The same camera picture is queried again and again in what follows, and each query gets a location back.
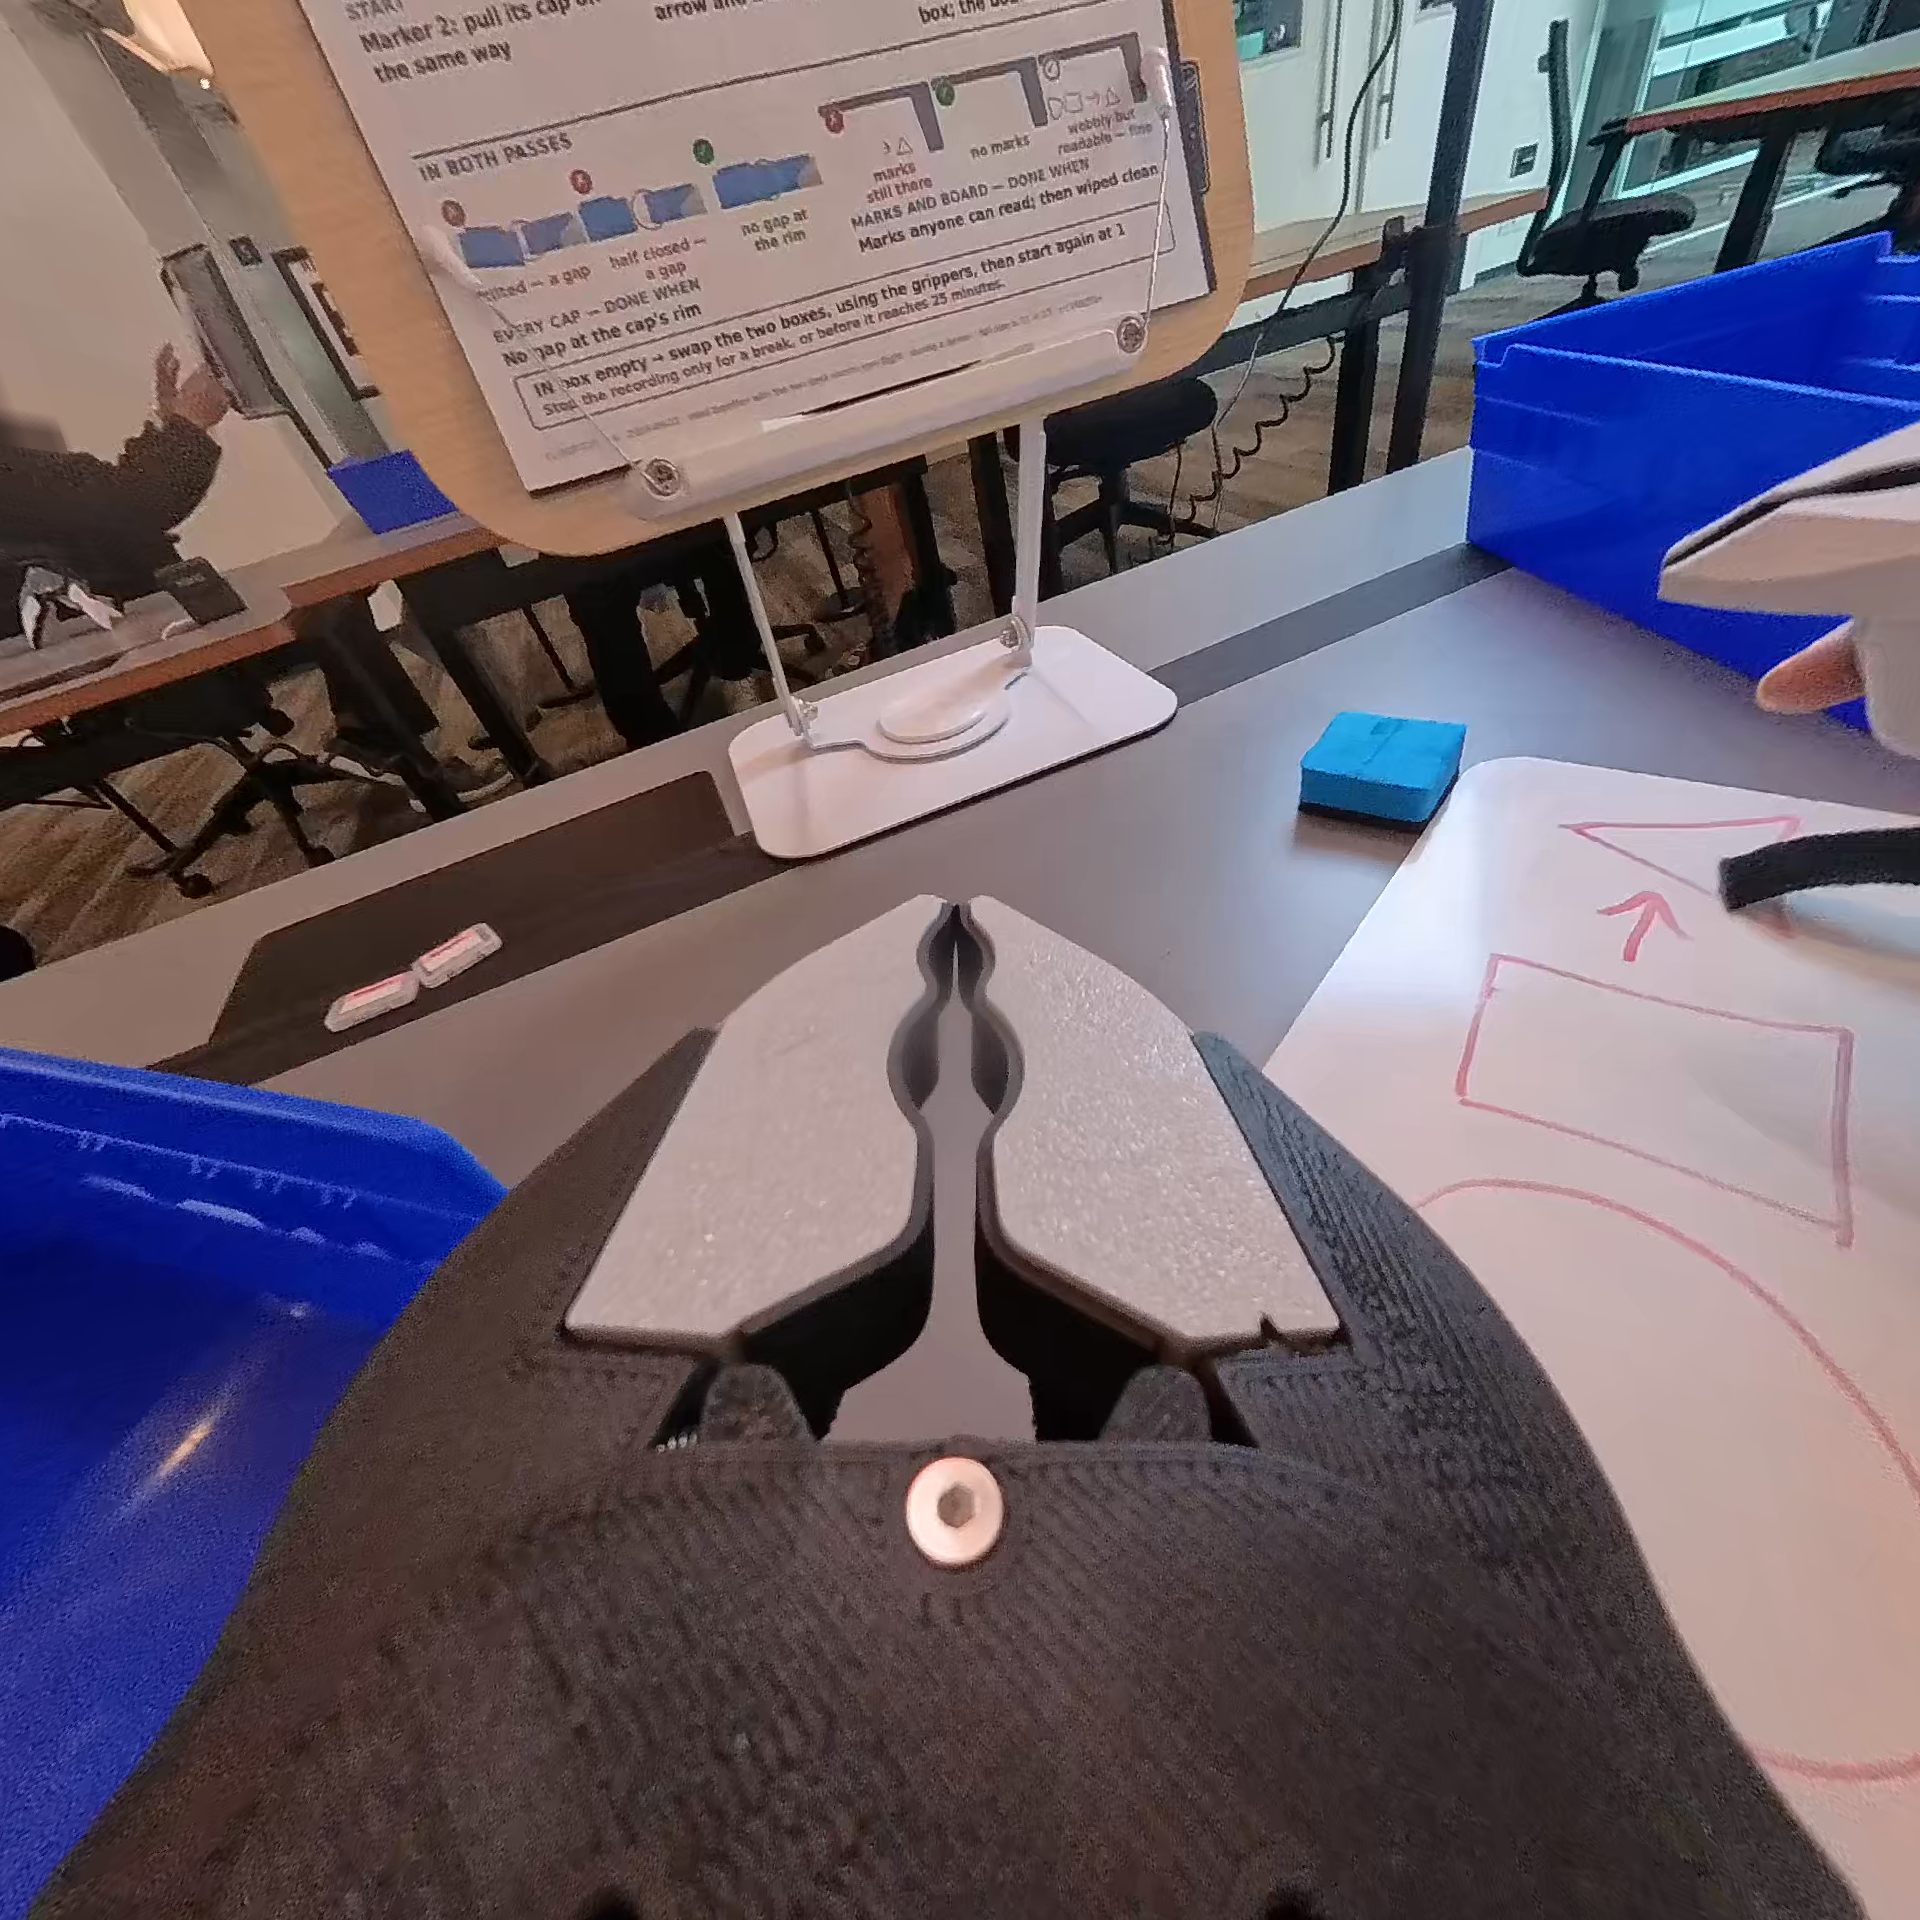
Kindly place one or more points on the blue open-front storage bin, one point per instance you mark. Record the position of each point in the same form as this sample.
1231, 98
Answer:
151, 1441

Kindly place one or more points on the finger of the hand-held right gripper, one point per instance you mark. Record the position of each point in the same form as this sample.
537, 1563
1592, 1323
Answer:
1831, 540

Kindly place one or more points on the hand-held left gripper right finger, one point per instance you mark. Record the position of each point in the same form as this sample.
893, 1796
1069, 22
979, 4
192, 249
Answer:
1154, 1187

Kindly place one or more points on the shallow blue bin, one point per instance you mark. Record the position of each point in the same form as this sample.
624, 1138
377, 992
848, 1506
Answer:
391, 497

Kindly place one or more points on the black metal table leg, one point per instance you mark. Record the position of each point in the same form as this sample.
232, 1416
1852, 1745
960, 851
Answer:
1435, 241

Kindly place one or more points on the wooden desk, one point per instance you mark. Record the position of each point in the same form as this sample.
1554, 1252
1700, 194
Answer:
271, 602

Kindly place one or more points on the black office chair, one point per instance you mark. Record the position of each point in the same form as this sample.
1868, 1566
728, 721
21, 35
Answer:
1124, 434
1604, 235

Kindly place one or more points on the white paper sign board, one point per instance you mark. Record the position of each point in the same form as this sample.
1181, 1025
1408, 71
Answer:
749, 241

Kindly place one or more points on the small white object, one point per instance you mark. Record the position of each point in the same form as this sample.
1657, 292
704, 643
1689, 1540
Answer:
450, 959

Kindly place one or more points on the blue whiteboard eraser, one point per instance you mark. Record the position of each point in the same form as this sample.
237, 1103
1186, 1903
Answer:
1380, 766

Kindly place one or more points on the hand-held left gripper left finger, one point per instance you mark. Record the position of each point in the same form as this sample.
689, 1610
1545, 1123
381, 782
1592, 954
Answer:
749, 1187

